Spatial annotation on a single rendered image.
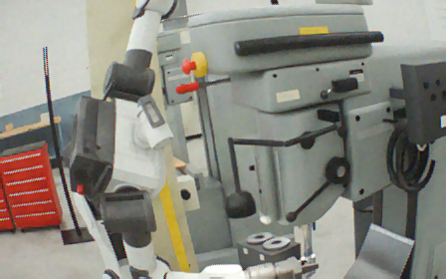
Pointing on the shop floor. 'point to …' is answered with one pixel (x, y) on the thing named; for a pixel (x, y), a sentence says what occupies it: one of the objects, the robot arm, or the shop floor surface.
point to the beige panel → (176, 233)
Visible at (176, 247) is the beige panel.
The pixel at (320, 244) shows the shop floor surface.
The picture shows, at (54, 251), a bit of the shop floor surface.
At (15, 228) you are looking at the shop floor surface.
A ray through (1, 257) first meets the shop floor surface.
